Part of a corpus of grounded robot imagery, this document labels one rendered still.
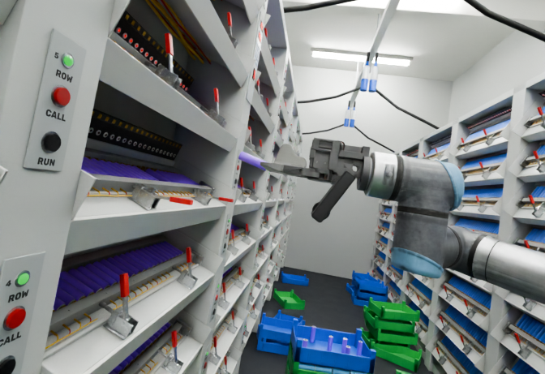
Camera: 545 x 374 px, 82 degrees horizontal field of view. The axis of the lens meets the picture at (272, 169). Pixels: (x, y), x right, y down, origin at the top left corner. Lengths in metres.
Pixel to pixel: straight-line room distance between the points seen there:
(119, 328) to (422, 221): 0.53
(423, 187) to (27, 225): 0.57
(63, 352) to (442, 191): 0.63
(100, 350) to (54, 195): 0.27
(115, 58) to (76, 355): 0.38
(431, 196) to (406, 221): 0.06
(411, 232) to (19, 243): 0.56
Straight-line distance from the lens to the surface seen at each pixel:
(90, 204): 0.46
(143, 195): 0.54
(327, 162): 0.62
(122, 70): 0.44
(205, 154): 0.97
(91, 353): 0.55
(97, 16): 0.40
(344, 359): 1.40
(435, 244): 0.65
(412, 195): 0.64
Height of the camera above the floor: 1.01
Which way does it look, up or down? 4 degrees up
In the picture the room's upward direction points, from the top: 9 degrees clockwise
